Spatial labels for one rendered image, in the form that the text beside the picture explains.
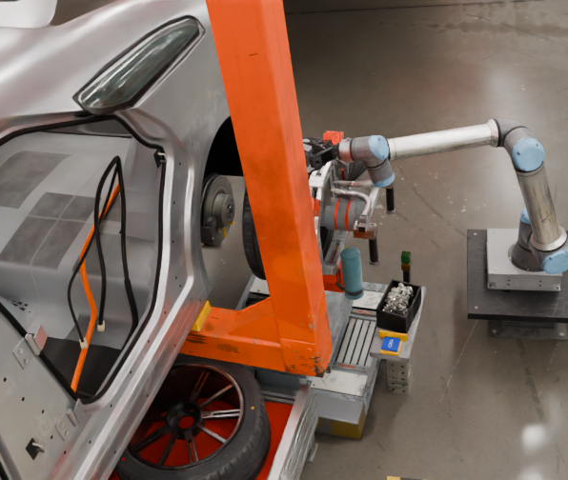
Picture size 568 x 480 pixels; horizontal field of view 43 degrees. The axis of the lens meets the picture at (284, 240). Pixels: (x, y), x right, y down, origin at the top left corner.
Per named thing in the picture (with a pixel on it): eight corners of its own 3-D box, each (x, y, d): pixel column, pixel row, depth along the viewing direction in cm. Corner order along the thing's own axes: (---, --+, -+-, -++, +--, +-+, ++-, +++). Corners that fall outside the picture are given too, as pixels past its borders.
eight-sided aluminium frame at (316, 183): (342, 219, 354) (332, 127, 318) (355, 221, 352) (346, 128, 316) (312, 298, 317) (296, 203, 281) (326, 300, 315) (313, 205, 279)
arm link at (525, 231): (543, 227, 342) (547, 197, 330) (558, 250, 329) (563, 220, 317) (512, 232, 342) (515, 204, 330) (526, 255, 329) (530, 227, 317)
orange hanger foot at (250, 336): (188, 325, 323) (170, 270, 301) (298, 342, 307) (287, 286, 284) (173, 353, 312) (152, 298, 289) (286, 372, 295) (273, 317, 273)
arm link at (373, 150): (386, 165, 267) (377, 145, 261) (355, 168, 273) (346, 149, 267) (392, 149, 273) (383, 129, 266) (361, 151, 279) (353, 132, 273)
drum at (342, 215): (327, 214, 327) (324, 190, 318) (373, 219, 320) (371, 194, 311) (318, 234, 317) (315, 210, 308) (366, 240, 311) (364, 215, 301)
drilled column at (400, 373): (392, 375, 351) (389, 317, 323) (413, 378, 348) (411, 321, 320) (388, 391, 344) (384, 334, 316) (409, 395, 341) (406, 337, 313)
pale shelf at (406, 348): (390, 286, 338) (389, 282, 336) (426, 290, 332) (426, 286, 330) (369, 356, 308) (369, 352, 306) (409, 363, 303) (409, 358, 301)
